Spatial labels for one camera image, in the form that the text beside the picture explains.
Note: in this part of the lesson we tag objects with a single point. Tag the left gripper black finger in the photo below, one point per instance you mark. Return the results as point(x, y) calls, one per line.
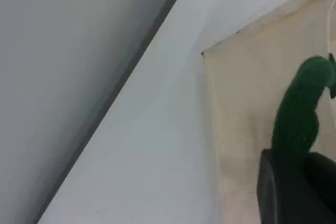
point(281, 197)
point(325, 190)

